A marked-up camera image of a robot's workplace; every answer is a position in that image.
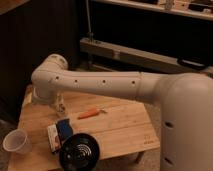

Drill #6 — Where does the white boxed eraser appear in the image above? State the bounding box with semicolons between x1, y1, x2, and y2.
47;124;61;154

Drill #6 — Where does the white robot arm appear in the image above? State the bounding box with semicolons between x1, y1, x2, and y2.
31;54;213;171

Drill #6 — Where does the translucent plastic cup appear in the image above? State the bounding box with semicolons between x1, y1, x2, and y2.
3;129;32;154

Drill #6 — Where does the blue rectangular block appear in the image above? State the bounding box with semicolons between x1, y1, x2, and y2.
56;119;73;141

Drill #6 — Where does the orange carrot toy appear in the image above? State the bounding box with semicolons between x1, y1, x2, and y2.
78;108;106;119

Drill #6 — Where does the metal vertical pole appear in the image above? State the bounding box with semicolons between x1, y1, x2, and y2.
85;0;94;42

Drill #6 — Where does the long grey case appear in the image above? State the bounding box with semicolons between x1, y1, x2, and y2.
80;37;213;78

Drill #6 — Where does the wooden shelf board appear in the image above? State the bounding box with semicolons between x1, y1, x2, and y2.
93;0;213;21

